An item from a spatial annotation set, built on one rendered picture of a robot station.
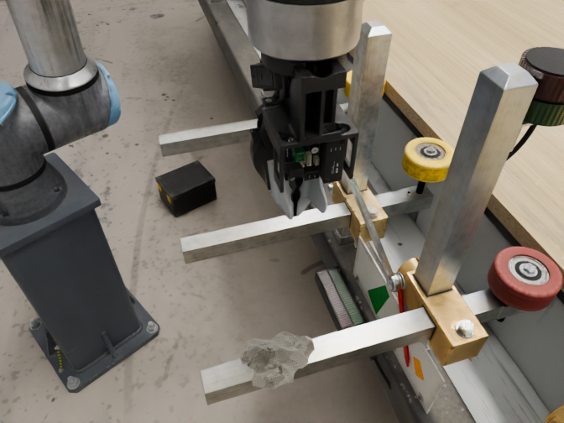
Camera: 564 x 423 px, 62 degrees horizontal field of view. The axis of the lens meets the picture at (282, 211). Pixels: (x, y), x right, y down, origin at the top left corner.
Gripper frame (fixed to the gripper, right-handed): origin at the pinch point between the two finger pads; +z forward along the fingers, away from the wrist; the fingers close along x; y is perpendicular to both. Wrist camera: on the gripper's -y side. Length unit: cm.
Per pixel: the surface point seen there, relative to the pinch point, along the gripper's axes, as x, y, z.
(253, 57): 17, -94, 29
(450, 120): 36.1, -21.8, 9.4
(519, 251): 28.1, 8.0, 8.8
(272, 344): -5.3, 9.8, 12.5
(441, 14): 58, -64, 9
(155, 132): -18, -168, 99
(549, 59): 21.3, 6.6, -17.7
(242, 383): -9.6, 12.9, 13.6
